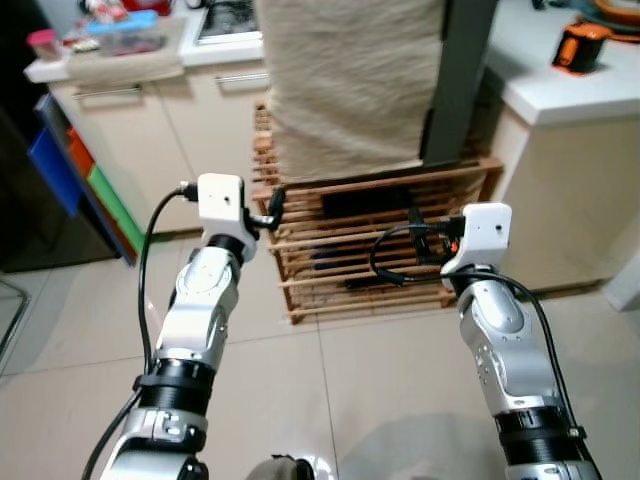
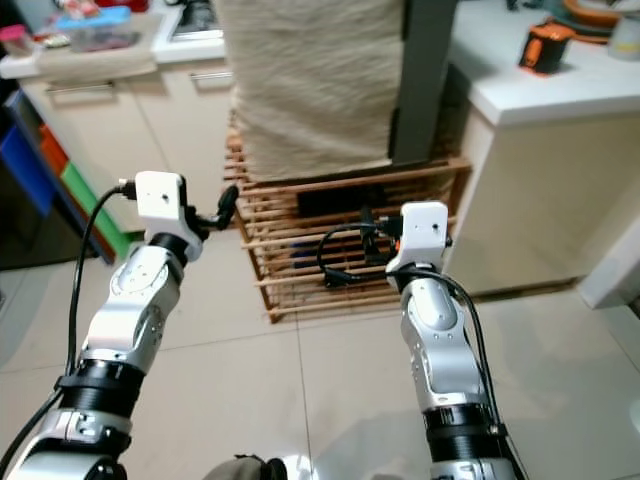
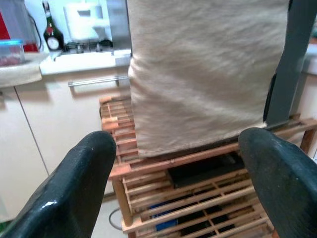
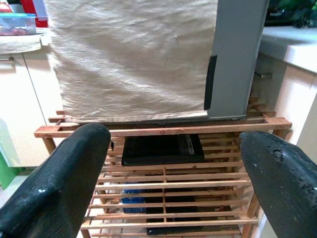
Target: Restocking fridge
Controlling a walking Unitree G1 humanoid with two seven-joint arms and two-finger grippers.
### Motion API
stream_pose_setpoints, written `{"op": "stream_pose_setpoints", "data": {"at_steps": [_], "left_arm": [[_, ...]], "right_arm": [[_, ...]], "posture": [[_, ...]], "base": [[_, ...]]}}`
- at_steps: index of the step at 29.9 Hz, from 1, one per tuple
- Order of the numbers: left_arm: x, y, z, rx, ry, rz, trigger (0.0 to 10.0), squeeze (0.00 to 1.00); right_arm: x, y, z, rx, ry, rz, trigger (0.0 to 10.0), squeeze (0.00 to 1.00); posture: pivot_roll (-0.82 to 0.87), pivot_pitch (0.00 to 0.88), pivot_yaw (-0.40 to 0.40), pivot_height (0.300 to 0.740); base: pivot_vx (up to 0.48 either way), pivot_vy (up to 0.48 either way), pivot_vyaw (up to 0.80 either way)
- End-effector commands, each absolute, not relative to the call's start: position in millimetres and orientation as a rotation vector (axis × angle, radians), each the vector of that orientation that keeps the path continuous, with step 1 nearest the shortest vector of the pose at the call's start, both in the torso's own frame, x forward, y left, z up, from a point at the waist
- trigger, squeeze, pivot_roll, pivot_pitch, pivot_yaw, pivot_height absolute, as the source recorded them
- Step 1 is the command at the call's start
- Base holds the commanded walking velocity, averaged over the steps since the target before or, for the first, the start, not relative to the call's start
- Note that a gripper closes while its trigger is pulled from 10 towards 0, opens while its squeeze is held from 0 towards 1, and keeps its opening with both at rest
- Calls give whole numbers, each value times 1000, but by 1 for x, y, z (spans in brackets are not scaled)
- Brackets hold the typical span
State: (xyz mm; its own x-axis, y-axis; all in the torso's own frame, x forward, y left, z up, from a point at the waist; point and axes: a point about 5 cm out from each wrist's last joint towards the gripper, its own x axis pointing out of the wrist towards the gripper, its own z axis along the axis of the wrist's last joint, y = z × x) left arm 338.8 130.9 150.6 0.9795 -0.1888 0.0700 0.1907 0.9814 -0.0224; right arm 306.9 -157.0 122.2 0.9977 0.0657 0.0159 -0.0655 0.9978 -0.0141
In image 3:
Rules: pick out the silver steel fridge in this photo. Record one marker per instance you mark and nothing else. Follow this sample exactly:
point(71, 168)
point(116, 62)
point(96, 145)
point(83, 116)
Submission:
point(198, 74)

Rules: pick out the white kettle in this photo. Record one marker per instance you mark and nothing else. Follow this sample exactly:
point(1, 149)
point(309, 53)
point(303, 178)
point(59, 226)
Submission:
point(81, 22)

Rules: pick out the black box in rack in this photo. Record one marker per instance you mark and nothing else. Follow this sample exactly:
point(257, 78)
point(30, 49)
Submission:
point(205, 171)

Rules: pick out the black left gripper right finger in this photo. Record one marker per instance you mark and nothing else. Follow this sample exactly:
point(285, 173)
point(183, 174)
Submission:
point(284, 188)

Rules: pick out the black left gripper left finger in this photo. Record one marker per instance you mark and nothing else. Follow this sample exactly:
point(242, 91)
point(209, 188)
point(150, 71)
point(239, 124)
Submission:
point(69, 193)

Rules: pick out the blue-lid plastic container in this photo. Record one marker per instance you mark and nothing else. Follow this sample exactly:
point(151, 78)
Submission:
point(11, 53)

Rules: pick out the wooden wine rack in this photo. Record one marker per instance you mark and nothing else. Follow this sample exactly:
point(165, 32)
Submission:
point(153, 168)

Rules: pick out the cream kitchen cabinet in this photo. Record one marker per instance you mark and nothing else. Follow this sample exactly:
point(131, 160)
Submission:
point(49, 124)

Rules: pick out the fridge door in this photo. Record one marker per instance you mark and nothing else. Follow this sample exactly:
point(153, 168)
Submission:
point(287, 74)

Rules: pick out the dark green liqueur bottle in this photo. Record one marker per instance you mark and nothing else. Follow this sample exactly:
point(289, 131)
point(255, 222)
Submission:
point(53, 34)

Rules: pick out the steel gas stove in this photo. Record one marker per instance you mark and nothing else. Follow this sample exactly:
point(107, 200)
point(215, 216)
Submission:
point(86, 47)

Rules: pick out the beige wooden board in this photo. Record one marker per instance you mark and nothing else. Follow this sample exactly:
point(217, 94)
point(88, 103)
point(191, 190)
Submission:
point(19, 73)

